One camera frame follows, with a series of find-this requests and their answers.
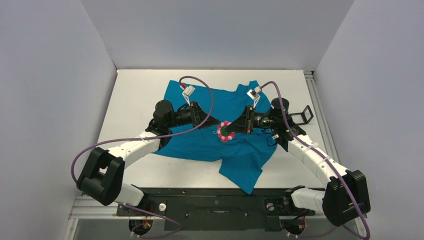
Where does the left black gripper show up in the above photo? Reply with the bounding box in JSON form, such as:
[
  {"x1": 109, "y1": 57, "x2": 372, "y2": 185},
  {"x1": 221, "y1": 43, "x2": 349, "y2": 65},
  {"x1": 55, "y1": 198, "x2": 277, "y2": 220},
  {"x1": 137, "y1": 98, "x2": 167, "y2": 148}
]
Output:
[{"x1": 166, "y1": 101, "x2": 221, "y2": 130}]

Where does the blue t-shirt garment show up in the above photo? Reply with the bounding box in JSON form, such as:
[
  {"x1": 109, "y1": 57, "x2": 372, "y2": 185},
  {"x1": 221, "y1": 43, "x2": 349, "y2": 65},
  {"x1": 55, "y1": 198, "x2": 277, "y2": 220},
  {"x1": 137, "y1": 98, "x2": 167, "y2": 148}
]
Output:
[{"x1": 157, "y1": 80, "x2": 277, "y2": 194}]

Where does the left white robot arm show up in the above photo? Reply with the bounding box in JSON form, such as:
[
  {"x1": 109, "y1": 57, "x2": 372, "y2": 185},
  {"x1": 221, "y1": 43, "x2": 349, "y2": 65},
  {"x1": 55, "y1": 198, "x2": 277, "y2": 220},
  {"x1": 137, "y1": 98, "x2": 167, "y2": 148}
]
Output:
[{"x1": 75, "y1": 100, "x2": 220, "y2": 215}]

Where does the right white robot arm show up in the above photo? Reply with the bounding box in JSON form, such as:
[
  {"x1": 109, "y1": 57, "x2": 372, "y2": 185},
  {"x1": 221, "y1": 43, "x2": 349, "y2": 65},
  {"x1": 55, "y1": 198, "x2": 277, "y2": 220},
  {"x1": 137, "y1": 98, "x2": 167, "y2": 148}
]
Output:
[{"x1": 225, "y1": 97, "x2": 371, "y2": 227}]

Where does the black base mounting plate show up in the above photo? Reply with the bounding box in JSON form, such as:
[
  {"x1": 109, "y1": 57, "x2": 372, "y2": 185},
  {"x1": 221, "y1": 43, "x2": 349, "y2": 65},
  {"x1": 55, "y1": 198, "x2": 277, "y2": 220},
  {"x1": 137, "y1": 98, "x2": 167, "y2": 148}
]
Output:
[{"x1": 108, "y1": 188, "x2": 324, "y2": 235}]

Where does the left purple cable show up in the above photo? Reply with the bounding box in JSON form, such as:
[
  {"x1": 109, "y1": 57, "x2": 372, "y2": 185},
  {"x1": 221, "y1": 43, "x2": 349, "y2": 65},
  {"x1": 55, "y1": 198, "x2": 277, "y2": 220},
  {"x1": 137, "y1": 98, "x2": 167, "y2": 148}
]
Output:
[{"x1": 70, "y1": 75, "x2": 215, "y2": 240}]

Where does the purple cable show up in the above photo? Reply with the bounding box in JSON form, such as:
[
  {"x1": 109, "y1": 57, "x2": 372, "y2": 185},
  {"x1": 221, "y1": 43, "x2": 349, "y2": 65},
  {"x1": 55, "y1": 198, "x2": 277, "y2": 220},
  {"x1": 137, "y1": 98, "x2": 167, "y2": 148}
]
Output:
[
  {"x1": 258, "y1": 80, "x2": 371, "y2": 240},
  {"x1": 70, "y1": 75, "x2": 215, "y2": 240}
]

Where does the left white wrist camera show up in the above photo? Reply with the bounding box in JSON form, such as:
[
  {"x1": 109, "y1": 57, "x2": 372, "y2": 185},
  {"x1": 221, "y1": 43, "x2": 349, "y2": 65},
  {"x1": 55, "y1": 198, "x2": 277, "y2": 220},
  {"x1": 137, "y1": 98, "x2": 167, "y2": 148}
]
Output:
[{"x1": 180, "y1": 84, "x2": 195, "y2": 105}]

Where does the black square frame stand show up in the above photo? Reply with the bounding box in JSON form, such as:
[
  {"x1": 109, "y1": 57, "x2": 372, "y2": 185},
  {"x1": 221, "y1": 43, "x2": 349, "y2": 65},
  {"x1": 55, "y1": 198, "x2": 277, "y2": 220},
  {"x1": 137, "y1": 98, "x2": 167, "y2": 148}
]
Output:
[{"x1": 289, "y1": 105, "x2": 315, "y2": 126}]

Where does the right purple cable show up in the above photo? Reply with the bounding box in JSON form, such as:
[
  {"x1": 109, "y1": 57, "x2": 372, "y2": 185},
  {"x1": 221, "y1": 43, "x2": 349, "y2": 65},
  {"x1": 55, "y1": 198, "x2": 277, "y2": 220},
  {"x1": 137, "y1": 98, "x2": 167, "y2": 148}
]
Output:
[{"x1": 258, "y1": 80, "x2": 371, "y2": 240}]

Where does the aluminium side rail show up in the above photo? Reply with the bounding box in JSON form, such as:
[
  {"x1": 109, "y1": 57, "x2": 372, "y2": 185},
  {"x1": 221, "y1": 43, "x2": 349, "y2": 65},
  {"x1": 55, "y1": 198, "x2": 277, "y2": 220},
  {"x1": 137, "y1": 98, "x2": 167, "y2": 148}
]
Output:
[{"x1": 303, "y1": 70, "x2": 340, "y2": 163}]

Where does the aluminium front rail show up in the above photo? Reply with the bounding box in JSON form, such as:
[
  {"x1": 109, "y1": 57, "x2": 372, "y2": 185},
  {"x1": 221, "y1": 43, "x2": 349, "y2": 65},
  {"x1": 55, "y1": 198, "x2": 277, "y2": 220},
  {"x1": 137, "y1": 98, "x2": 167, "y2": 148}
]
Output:
[{"x1": 68, "y1": 195, "x2": 367, "y2": 220}]

